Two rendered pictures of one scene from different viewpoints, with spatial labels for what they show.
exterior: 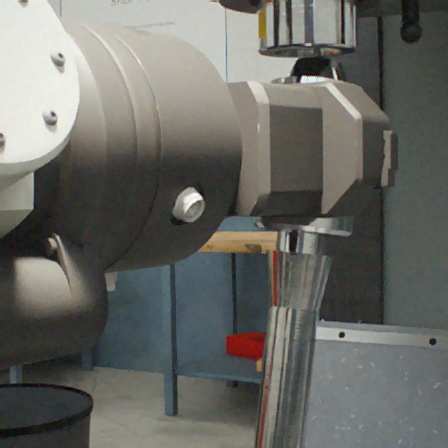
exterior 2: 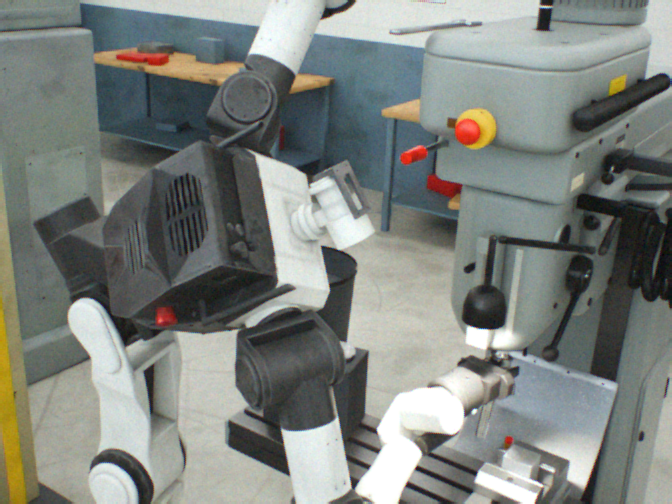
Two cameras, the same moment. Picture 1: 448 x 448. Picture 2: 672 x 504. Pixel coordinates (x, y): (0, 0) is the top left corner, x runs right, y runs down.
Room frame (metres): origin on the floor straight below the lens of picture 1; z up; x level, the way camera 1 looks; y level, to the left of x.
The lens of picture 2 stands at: (-1.01, 0.17, 2.04)
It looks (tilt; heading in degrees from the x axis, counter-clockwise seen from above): 22 degrees down; 5
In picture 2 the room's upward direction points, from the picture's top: 3 degrees clockwise
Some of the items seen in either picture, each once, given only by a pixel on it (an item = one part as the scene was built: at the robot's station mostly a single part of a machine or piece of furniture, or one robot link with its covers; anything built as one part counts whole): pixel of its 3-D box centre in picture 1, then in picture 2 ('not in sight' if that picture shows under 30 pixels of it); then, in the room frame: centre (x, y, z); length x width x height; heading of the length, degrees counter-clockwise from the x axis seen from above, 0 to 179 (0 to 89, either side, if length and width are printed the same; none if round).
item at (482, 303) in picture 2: not in sight; (485, 303); (0.24, 0.02, 1.46); 0.07 x 0.07 x 0.06
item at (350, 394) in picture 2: not in sight; (315, 382); (0.66, 0.35, 1.03); 0.22 x 0.12 x 0.20; 72
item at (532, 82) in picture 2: not in sight; (539, 76); (0.44, -0.05, 1.81); 0.47 x 0.26 x 0.16; 151
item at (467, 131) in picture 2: not in sight; (469, 131); (0.21, 0.08, 1.76); 0.04 x 0.03 x 0.04; 61
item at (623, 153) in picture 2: not in sight; (612, 166); (0.42, -0.19, 1.66); 0.12 x 0.04 x 0.04; 151
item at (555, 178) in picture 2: not in sight; (536, 146); (0.47, -0.06, 1.68); 0.34 x 0.24 x 0.10; 151
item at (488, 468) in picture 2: not in sight; (508, 487); (0.35, -0.08, 1.02); 0.12 x 0.06 x 0.04; 61
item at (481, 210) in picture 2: not in sight; (513, 259); (0.43, -0.04, 1.47); 0.21 x 0.19 x 0.32; 61
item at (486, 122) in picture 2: not in sight; (475, 128); (0.23, 0.07, 1.76); 0.06 x 0.02 x 0.06; 61
